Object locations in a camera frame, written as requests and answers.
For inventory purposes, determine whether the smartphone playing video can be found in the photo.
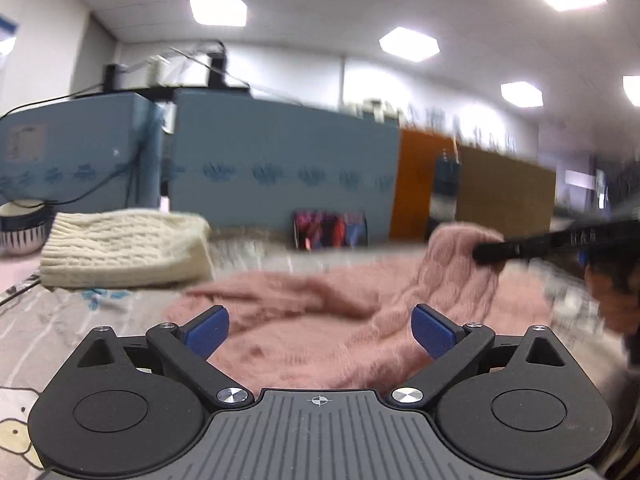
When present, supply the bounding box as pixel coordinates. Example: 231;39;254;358
293;210;369;252

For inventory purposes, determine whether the black and white bowl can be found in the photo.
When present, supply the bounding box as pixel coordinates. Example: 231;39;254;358
0;200;55;257

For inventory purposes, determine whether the orange board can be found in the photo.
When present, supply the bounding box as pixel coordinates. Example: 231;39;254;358
388;127;459;242

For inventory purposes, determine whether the small blue foam board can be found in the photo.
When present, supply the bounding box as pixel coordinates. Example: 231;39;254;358
1;92;163;214

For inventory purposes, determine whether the cream knitted folded sweater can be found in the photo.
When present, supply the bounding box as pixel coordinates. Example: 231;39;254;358
39;209;212;289

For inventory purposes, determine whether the large blue foam board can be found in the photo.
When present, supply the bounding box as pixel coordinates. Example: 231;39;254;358
169;90;400;242

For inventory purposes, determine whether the brown cardboard board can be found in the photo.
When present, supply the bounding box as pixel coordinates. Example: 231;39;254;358
456;146;555;237

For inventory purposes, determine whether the dark blue thermos bottle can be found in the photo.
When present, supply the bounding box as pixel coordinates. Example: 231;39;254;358
426;153;460;237

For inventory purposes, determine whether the person's right hand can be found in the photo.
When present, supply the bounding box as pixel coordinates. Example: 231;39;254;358
585;266;639;336

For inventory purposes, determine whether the pink knitted sweater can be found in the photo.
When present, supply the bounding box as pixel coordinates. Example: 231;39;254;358
165;223;551;393

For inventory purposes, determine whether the black cable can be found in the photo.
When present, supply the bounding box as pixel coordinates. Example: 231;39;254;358
0;91;166;208

